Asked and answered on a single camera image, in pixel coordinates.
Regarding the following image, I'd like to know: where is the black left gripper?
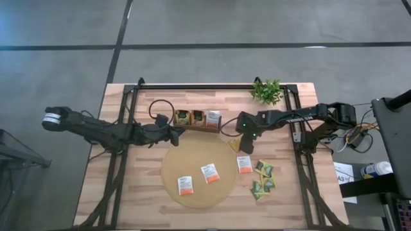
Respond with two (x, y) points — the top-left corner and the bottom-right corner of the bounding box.
(136, 123), (186, 148)

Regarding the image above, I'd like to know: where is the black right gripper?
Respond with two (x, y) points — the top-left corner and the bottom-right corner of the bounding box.
(236, 110), (269, 155)

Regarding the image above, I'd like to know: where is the yellow tea packet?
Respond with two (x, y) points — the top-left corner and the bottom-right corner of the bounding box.
(227, 136), (242, 154)

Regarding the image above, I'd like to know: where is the green tea packet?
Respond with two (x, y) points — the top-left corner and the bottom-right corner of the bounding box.
(175, 110), (191, 126)
(254, 158), (275, 178)
(250, 180), (271, 202)
(260, 175), (277, 191)

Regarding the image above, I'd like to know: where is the white orange tea packet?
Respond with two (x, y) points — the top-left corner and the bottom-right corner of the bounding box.
(205, 110), (222, 129)
(177, 175), (195, 196)
(236, 155), (254, 175)
(200, 163), (221, 185)

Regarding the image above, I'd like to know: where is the mango tea packets row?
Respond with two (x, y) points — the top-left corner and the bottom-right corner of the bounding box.
(191, 110), (206, 126)

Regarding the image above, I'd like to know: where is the dark wooden tea box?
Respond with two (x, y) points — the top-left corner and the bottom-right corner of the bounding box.
(173, 108), (223, 134)

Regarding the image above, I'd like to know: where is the round woven straw placemat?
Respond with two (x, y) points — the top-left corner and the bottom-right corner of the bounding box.
(160, 130), (239, 209)

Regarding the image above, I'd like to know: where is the green plant in white pot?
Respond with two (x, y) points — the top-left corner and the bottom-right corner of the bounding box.
(249, 78), (285, 106)

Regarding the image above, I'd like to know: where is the white paper sheet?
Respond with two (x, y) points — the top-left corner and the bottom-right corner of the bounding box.
(333, 162), (358, 205)

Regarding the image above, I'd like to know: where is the black power adapter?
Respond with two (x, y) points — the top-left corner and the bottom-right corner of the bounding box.
(348, 126), (370, 149)

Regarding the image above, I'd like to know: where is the black shelf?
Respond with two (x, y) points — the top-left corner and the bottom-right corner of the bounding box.
(339, 173), (399, 198)

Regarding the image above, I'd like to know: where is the white blue wipes canister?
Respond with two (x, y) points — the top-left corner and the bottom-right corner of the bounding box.
(360, 161), (393, 180)

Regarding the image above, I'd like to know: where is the black cart panel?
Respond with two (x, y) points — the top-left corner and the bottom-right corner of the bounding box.
(371, 96), (411, 200)

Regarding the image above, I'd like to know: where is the black stand base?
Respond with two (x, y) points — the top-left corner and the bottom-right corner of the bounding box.
(0, 128), (52, 169)

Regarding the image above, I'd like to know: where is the black pole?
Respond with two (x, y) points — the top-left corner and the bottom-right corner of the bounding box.
(385, 89), (411, 112)

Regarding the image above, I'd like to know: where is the black keyboard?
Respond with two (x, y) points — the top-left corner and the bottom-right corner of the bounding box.
(395, 198), (411, 231)

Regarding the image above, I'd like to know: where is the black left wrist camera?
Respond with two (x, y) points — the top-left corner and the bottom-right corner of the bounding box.
(155, 114), (170, 128)

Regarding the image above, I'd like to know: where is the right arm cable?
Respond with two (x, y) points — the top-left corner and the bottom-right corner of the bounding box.
(220, 117), (241, 138)

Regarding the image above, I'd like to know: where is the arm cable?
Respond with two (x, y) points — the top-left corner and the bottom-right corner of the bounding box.
(220, 117), (241, 138)
(148, 98), (177, 123)

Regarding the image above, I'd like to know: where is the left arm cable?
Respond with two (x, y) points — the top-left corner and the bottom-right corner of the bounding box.
(148, 98), (177, 123)

